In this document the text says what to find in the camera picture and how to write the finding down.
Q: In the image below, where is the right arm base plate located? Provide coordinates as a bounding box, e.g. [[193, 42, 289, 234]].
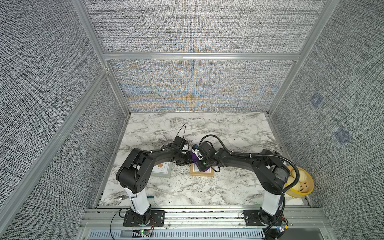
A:
[[243, 210, 284, 227]]

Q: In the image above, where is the purple cloth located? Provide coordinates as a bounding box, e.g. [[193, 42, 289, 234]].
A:
[[191, 150, 210, 172]]

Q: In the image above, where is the grey green picture frame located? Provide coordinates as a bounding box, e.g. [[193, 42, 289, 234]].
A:
[[151, 162, 173, 178]]

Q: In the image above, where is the aluminium front rail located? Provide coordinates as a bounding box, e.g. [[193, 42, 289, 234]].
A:
[[80, 206, 331, 230]]

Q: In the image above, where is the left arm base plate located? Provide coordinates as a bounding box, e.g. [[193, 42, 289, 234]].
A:
[[123, 210, 166, 227]]

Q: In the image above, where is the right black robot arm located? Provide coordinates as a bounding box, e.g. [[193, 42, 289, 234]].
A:
[[191, 142, 290, 226]]

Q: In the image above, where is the green handled fork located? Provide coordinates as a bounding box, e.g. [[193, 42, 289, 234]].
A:
[[113, 194, 155, 201]]

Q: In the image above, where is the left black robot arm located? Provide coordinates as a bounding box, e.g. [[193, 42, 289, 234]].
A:
[[116, 144, 191, 225]]

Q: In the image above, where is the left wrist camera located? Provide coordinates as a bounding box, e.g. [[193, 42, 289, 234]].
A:
[[171, 136, 188, 151]]

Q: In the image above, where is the light wooden picture frame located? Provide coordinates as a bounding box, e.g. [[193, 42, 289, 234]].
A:
[[190, 164, 215, 177]]

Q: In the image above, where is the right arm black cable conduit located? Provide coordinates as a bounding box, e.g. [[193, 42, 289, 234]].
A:
[[199, 134, 301, 211]]

